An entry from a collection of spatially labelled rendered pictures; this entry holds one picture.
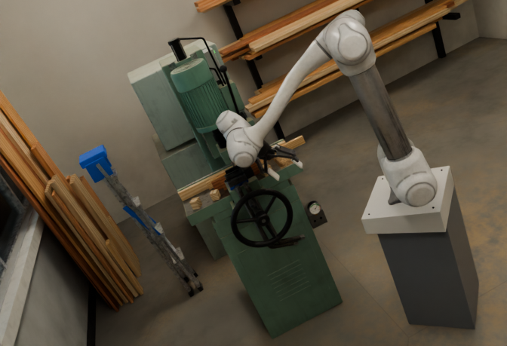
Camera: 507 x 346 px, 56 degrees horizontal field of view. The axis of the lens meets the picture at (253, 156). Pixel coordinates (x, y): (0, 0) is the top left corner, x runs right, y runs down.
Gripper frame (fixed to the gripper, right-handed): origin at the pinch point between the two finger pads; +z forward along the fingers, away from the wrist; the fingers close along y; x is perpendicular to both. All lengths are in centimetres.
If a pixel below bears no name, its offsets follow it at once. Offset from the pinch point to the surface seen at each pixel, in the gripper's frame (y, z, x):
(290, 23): 51, 38, -226
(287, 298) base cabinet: 51, 59, 22
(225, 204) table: 36.1, -4.1, 5.0
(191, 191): 54, -13, -5
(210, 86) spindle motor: 12, -43, -28
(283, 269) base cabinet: 42, 45, 14
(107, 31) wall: 168, -68, -205
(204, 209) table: 42.6, -10.5, 8.7
